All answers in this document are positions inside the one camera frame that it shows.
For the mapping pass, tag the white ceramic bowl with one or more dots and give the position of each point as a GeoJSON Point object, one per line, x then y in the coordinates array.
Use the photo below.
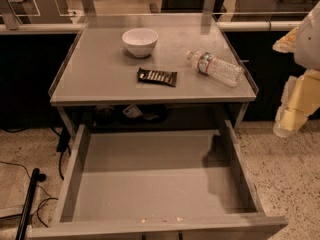
{"type": "Point", "coordinates": [140, 42]}

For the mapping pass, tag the grey open top drawer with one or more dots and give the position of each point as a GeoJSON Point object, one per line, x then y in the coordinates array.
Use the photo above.
{"type": "Point", "coordinates": [163, 185]}

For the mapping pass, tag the black pole on floor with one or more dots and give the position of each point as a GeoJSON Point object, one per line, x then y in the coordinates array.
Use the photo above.
{"type": "Point", "coordinates": [35, 178]}

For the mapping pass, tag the grey cabinet table frame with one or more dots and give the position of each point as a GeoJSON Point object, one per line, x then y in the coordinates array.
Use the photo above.
{"type": "Point", "coordinates": [99, 70]}

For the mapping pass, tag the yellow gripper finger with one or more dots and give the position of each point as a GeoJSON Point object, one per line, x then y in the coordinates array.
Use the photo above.
{"type": "Point", "coordinates": [287, 43]}
{"type": "Point", "coordinates": [300, 99]}

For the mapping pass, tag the dark items under tabletop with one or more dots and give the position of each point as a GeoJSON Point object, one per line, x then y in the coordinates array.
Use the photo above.
{"type": "Point", "coordinates": [130, 114]}

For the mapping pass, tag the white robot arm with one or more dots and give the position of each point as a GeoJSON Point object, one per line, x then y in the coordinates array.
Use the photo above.
{"type": "Point", "coordinates": [307, 49]}

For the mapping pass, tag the clear plastic water bottle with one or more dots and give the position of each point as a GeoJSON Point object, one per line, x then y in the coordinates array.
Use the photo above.
{"type": "Point", "coordinates": [218, 69]}

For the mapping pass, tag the dark chocolate bar wrapper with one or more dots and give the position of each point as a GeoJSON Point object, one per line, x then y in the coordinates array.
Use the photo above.
{"type": "Point", "coordinates": [157, 77]}

